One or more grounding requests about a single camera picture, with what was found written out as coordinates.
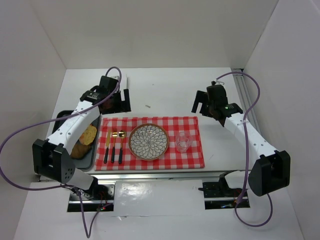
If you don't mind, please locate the sliced herb bread piece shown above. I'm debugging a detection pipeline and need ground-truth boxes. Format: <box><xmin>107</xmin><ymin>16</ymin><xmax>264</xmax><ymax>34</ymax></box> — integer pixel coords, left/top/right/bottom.
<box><xmin>79</xmin><ymin>124</ymin><xmax>98</xmax><ymax>146</ymax></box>

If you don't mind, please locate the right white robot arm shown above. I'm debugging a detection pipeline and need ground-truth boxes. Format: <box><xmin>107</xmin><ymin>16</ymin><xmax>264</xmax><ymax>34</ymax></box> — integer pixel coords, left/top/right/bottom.
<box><xmin>191</xmin><ymin>90</ymin><xmax>291</xmax><ymax>197</ymax></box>

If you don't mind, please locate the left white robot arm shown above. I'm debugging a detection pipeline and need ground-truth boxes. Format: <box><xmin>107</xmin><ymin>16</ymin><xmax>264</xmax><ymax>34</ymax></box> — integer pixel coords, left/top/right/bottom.
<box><xmin>32</xmin><ymin>87</ymin><xmax>108</xmax><ymax>199</ymax></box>

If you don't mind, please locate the clear drinking glass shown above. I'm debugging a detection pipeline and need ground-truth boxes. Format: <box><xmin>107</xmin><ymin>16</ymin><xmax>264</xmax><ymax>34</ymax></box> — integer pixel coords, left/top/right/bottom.
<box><xmin>175</xmin><ymin>131</ymin><xmax>193</xmax><ymax>153</ymax></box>

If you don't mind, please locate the flower pattern ceramic plate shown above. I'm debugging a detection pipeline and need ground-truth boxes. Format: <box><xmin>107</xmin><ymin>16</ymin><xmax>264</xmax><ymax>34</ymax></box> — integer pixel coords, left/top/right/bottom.
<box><xmin>128</xmin><ymin>123</ymin><xmax>169</xmax><ymax>161</ymax></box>

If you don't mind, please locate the red white checkered cloth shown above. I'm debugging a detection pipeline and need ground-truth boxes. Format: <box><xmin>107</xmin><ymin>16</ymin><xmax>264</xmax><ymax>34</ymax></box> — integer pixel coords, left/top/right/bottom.
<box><xmin>95</xmin><ymin>116</ymin><xmax>205</xmax><ymax>171</ymax></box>

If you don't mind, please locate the brown croissant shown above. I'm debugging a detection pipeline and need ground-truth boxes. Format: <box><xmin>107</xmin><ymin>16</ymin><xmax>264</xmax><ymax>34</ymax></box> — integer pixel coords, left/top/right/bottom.
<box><xmin>70</xmin><ymin>143</ymin><xmax>92</xmax><ymax>160</ymax></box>

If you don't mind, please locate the dark grey baking tray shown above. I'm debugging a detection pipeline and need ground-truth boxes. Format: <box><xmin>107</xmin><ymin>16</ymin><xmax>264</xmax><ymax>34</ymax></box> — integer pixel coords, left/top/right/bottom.
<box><xmin>51</xmin><ymin>110</ymin><xmax>101</xmax><ymax>171</ymax></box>

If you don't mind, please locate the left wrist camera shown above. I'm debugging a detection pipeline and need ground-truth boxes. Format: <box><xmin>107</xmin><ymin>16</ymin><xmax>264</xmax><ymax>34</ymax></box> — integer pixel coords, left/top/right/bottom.
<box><xmin>97</xmin><ymin>75</ymin><xmax>119</xmax><ymax>95</ymax></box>

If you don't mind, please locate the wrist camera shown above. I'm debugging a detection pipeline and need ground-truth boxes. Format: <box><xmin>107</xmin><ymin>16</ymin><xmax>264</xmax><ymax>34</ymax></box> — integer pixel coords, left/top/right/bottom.
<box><xmin>206</xmin><ymin>84</ymin><xmax>228</xmax><ymax>107</ymax></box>
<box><xmin>97</xmin><ymin>75</ymin><xmax>119</xmax><ymax>95</ymax></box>

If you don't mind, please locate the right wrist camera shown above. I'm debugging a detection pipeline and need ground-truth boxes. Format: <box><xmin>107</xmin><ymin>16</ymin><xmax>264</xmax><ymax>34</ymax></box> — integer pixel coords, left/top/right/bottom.
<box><xmin>206</xmin><ymin>84</ymin><xmax>228</xmax><ymax>107</ymax></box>

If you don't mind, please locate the gold fork black handle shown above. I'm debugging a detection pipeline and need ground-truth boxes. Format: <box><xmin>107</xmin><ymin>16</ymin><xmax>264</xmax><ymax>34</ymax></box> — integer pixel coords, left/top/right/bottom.
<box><xmin>110</xmin><ymin>128</ymin><xmax>118</xmax><ymax>164</ymax></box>

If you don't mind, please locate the gold spoon black handle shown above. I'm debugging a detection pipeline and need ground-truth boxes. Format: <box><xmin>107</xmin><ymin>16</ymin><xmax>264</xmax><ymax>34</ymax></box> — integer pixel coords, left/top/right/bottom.
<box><xmin>118</xmin><ymin>130</ymin><xmax>127</xmax><ymax>165</ymax></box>

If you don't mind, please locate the gold knife black handle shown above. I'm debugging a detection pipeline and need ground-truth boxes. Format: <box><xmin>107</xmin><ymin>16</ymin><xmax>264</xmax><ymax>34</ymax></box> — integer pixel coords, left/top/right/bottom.
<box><xmin>103</xmin><ymin>130</ymin><xmax>112</xmax><ymax>164</ymax></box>

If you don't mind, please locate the aluminium table edge rail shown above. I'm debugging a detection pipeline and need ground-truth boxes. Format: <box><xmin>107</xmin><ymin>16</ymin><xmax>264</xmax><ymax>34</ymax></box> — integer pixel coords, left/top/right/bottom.
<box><xmin>85</xmin><ymin>170</ymin><xmax>236</xmax><ymax>182</ymax></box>

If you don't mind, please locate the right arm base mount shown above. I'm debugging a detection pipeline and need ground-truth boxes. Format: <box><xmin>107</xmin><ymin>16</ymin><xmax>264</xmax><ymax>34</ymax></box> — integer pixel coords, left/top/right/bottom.
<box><xmin>198</xmin><ymin>171</ymin><xmax>242</xmax><ymax>210</ymax></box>

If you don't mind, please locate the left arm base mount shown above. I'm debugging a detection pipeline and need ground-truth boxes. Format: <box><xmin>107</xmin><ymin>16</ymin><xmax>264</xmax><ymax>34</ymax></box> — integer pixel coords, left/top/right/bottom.
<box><xmin>67</xmin><ymin>182</ymin><xmax>116</xmax><ymax>213</ymax></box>

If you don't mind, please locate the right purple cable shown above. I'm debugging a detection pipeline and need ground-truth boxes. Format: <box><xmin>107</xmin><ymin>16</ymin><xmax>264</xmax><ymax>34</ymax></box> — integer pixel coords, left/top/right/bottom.
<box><xmin>214</xmin><ymin>71</ymin><xmax>273</xmax><ymax>228</ymax></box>

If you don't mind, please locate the purple cable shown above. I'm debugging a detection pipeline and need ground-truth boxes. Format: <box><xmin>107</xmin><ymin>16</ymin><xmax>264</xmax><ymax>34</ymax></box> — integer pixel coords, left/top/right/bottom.
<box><xmin>214</xmin><ymin>71</ymin><xmax>273</xmax><ymax>228</ymax></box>
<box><xmin>0</xmin><ymin>66</ymin><xmax>123</xmax><ymax>239</ymax></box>

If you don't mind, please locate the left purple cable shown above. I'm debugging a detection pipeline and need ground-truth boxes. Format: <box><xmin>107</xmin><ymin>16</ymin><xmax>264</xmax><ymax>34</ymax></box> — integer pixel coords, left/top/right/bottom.
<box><xmin>0</xmin><ymin>66</ymin><xmax>123</xmax><ymax>239</ymax></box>

